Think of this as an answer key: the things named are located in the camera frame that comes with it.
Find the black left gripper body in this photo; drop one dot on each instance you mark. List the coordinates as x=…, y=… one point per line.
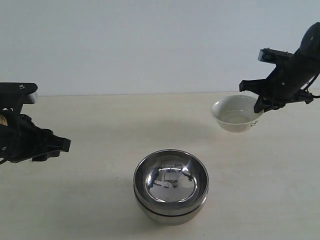
x=20, y=137

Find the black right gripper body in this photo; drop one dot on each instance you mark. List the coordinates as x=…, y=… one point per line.
x=290, y=80

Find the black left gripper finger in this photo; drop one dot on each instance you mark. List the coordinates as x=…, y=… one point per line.
x=56, y=143
x=44, y=155

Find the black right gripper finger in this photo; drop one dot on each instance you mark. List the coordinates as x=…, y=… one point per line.
x=262, y=105
x=254, y=86

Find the cream ceramic bowl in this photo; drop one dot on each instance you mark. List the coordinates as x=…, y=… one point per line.
x=235, y=113

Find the ribbed stainless steel bowl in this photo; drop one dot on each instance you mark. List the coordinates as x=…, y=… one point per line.
x=171, y=180

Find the smooth stainless steel bowl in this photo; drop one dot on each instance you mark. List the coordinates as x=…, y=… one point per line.
x=170, y=218

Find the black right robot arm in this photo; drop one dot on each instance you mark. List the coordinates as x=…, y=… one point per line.
x=309, y=45

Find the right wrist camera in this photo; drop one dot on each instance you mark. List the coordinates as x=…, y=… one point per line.
x=272, y=56

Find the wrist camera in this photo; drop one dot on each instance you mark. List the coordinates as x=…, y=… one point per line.
x=18, y=93
x=272, y=56

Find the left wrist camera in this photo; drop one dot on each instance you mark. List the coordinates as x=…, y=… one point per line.
x=18, y=93

